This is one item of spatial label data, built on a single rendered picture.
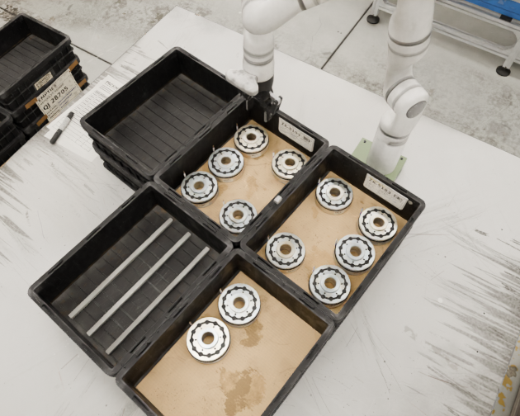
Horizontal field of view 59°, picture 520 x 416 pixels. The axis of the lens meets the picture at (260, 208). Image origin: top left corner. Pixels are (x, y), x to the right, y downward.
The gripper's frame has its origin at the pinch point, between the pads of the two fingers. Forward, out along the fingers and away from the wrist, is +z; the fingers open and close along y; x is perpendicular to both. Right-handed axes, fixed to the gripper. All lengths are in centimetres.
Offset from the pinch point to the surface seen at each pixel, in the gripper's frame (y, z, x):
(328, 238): -33.1, 17.2, 10.5
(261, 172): -5.9, 17.3, 5.7
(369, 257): -45.0, 14.3, 9.6
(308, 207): -23.4, 17.2, 6.4
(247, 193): -7.4, 17.3, 13.8
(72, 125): 62, 30, 26
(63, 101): 107, 65, 9
